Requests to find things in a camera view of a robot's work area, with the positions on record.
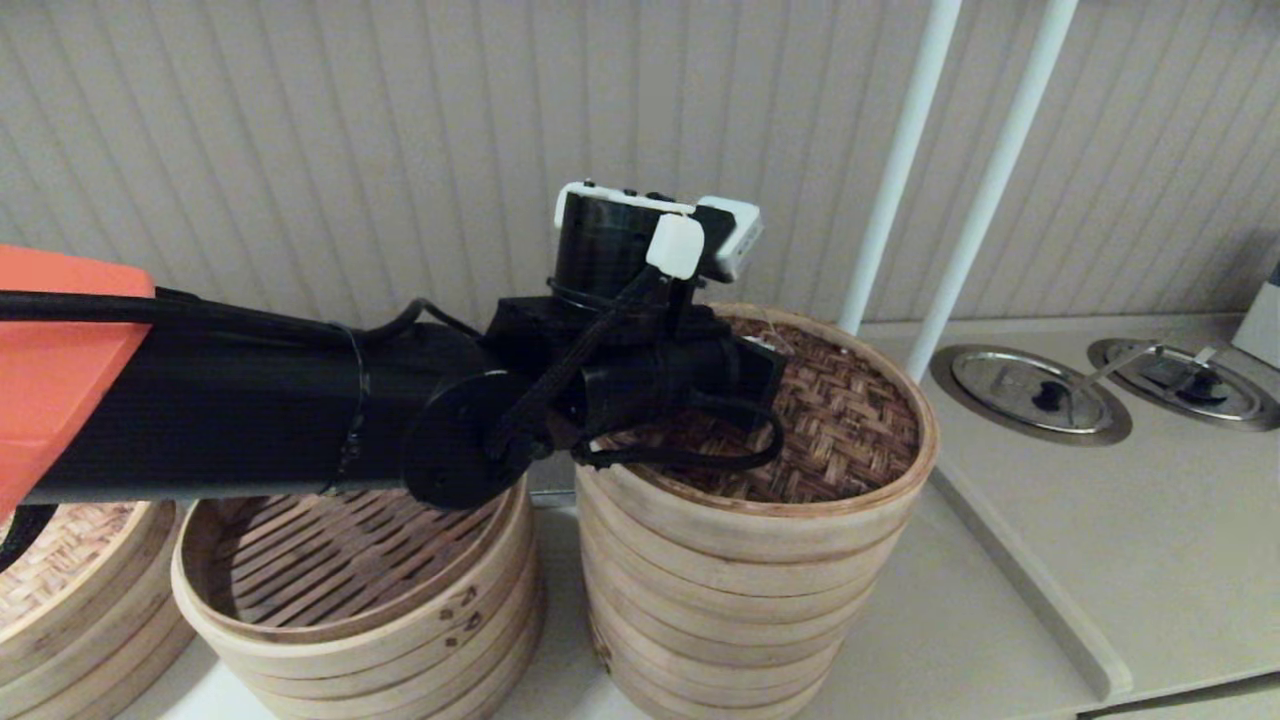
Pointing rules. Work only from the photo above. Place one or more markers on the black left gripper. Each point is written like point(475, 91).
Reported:
point(680, 380)

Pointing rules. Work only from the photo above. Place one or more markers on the black and orange left arm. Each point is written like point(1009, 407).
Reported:
point(250, 420)

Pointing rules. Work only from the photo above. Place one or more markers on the near steel round lid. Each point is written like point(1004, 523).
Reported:
point(941, 378)

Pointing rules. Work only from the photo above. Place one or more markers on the steel round lid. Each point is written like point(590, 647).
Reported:
point(1272, 410)
point(941, 378)

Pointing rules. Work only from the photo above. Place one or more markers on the bamboo steamer stack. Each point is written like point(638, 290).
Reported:
point(720, 640)
point(130, 665)
point(400, 640)

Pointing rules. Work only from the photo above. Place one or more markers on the steel pot lid black knob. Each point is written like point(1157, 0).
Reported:
point(1228, 398)
point(1012, 383)

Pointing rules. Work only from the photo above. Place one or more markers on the far steel round lid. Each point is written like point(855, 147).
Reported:
point(1272, 410)

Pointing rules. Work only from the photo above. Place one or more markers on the white connector block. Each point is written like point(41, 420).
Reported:
point(676, 246)

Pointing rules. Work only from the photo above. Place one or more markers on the white metal pole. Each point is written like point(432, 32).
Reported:
point(988, 190)
point(897, 170)

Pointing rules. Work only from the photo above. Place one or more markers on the white container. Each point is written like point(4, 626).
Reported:
point(1262, 325)

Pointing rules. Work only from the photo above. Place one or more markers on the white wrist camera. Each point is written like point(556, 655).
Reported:
point(738, 235)

